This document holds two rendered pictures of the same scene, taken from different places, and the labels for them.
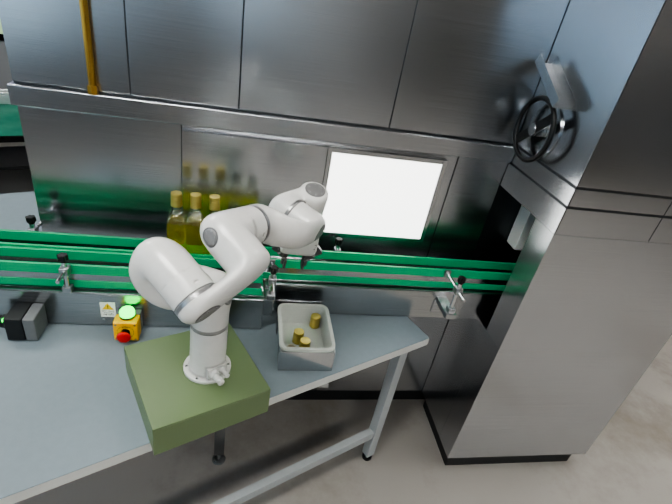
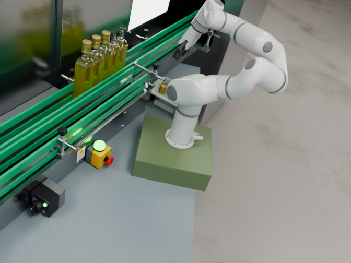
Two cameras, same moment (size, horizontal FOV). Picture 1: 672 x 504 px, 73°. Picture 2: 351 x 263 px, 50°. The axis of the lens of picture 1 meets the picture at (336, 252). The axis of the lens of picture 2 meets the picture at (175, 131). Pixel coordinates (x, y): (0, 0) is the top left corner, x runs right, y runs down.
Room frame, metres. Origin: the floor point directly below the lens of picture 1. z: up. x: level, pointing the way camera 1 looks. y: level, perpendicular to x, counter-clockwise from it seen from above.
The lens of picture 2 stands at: (0.25, 1.34, 1.87)
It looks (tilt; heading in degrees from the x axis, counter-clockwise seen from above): 39 degrees down; 302
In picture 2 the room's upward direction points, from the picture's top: 17 degrees clockwise
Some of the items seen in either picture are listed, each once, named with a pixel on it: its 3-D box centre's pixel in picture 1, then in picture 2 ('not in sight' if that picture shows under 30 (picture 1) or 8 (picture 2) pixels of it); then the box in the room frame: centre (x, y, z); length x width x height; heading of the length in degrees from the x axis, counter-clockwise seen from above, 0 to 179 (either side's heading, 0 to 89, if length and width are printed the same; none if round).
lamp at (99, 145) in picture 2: (127, 312); (99, 145); (1.02, 0.59, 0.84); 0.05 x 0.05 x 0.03
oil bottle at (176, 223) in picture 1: (177, 241); (83, 80); (1.24, 0.52, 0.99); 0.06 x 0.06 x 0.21; 13
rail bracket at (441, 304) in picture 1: (450, 299); (204, 40); (1.34, -0.43, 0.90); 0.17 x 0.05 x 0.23; 14
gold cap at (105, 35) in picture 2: (214, 202); (105, 37); (1.26, 0.41, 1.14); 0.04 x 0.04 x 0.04
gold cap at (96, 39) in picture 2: (195, 200); (96, 42); (1.25, 0.46, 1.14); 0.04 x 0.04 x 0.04
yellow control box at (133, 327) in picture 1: (128, 325); (98, 154); (1.02, 0.59, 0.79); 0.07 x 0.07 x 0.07; 14
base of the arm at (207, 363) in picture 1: (211, 349); (187, 125); (0.86, 0.27, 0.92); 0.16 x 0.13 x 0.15; 49
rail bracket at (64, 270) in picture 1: (62, 278); (67, 146); (1.00, 0.76, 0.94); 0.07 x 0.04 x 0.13; 14
